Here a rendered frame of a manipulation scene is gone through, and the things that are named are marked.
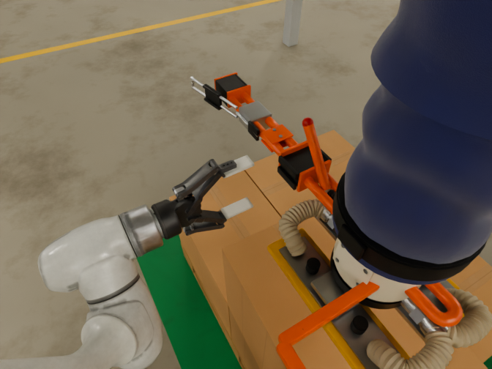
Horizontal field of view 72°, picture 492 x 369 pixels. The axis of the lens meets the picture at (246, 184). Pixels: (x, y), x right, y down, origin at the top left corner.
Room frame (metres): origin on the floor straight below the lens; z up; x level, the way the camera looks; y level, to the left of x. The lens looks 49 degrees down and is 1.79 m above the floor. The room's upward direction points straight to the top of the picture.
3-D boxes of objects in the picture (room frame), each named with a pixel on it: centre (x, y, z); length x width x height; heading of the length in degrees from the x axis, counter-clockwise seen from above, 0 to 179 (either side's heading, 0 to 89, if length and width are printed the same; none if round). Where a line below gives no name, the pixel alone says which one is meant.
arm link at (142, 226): (0.37, 0.20, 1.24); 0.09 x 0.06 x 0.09; 30
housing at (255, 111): (0.73, -0.02, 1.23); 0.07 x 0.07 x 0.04; 30
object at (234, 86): (0.85, 0.04, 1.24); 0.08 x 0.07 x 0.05; 30
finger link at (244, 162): (0.48, 0.02, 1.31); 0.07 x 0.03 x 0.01; 120
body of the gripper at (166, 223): (0.41, 0.14, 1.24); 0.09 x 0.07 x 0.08; 120
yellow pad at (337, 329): (0.28, -0.18, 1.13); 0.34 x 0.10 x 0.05; 30
